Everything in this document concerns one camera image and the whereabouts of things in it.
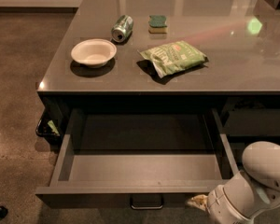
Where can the green soda can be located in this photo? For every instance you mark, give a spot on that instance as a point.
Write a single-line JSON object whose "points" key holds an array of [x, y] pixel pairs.
{"points": [[122, 28]]}

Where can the green chip bag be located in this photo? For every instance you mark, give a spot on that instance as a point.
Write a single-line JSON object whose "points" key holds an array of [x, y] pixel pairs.
{"points": [[172, 58]]}

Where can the white paper bowl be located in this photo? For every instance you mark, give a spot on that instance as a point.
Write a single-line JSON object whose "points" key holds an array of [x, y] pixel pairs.
{"points": [[94, 53]]}

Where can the dark counter cabinet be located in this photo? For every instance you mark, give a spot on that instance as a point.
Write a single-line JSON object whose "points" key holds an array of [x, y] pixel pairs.
{"points": [[139, 89]]}

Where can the grey top drawer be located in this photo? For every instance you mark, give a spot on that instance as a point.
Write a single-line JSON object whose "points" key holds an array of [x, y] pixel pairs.
{"points": [[106, 158]]}

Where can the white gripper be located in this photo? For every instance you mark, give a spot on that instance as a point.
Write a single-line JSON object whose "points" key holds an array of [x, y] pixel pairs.
{"points": [[216, 200]]}

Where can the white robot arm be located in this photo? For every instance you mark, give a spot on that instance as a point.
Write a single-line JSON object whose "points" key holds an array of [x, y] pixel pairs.
{"points": [[253, 190]]}

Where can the green and yellow sponge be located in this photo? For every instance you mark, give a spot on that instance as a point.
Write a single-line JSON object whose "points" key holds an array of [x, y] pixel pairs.
{"points": [[157, 24]]}

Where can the black bin beside cabinet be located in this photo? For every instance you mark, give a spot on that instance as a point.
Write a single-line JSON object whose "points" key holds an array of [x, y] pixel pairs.
{"points": [[46, 127]]}

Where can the metal top drawer handle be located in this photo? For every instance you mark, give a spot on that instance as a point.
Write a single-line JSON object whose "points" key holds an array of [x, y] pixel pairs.
{"points": [[146, 202]]}

